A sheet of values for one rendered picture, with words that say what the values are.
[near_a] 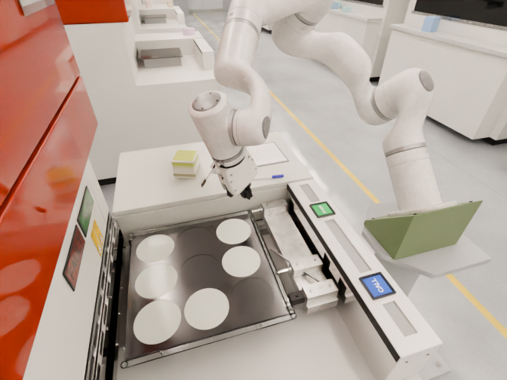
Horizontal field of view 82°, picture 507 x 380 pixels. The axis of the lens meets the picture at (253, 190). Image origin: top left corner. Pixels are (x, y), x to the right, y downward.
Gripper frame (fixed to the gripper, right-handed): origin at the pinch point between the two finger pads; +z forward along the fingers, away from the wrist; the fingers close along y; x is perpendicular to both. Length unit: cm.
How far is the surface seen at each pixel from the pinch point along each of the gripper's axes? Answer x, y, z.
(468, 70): -1, 293, 144
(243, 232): -3.4, -8.2, 7.9
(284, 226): -9.7, 2.1, 13.9
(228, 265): -8.6, -18.7, 4.1
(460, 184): -42, 177, 172
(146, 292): 0.2, -35.9, -2.2
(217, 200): 9.1, -5.0, 4.7
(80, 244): 4.2, -35.6, -22.9
